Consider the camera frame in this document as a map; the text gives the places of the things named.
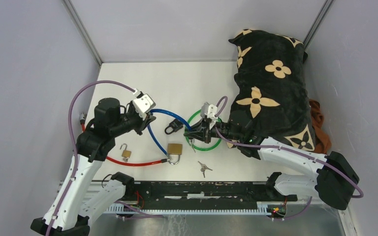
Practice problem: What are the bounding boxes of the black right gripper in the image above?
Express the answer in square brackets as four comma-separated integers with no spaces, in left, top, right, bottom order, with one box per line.
[185,117,242,144]

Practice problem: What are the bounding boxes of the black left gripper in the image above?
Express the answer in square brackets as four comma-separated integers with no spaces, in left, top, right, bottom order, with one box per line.
[110,100,157,137]

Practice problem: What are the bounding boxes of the silver keys of green lock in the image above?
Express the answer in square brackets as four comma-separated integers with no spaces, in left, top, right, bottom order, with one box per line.
[188,138,196,152]

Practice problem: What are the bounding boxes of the green cable lock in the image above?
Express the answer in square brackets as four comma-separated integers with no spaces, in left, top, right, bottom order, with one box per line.
[185,110,221,152]

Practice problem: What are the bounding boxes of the blue cable lock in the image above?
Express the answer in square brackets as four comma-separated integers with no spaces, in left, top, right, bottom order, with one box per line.
[147,109,191,155]

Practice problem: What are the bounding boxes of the black padlock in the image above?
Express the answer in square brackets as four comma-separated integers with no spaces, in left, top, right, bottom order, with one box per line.
[164,118,184,135]

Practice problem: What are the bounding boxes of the silver keys of brass padlock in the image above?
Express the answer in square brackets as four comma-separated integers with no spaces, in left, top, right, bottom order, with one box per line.
[198,161,213,178]

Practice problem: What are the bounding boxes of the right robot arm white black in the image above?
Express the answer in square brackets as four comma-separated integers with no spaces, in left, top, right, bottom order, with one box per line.
[184,112,364,210]

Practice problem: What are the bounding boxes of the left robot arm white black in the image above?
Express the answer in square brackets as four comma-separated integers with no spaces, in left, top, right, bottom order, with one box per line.
[31,94,156,236]

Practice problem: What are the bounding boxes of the small brass padlock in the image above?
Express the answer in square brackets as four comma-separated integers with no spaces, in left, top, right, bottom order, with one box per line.
[120,143,131,162]

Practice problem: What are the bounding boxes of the black floral pillow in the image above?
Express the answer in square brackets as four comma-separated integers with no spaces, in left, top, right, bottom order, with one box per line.
[229,29,315,151]

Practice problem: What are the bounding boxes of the brown cloth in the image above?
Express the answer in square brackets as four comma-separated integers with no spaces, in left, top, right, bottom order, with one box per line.
[309,99,332,154]

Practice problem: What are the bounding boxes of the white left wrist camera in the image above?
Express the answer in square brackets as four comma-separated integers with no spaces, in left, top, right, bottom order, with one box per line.
[132,89,156,120]

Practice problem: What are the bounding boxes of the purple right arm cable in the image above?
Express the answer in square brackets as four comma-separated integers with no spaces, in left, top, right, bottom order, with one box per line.
[214,96,364,199]

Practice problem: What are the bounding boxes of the red cable lock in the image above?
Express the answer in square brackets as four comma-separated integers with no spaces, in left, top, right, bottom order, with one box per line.
[79,112,167,167]

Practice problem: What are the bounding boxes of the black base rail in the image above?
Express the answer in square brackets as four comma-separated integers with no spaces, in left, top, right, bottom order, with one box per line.
[119,181,298,216]

